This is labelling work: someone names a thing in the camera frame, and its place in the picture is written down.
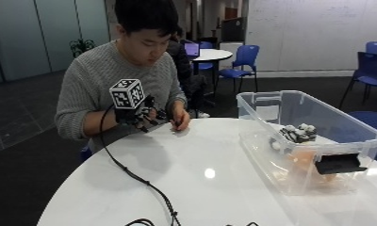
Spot round white table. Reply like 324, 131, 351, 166
189, 48, 234, 96

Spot black looped cable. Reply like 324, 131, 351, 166
124, 218, 157, 226

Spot blue seat under person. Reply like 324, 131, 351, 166
77, 144, 94, 163

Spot black bin latch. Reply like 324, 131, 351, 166
314, 153, 367, 176

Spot open laptop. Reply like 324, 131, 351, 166
182, 41, 202, 58

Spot black cabinet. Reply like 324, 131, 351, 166
219, 16, 246, 43

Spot black glove cable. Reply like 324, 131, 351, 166
98, 104, 183, 226

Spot the person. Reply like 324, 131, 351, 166
54, 0, 193, 155

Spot zebra soft toy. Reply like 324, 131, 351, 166
269, 122, 319, 152

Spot orange soft toy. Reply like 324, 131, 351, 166
275, 148, 339, 186

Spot clear plastic storage bin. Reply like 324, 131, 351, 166
234, 89, 377, 197

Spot white marker cube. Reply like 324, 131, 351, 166
108, 78, 146, 110

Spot green potted plant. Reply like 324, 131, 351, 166
68, 38, 97, 59

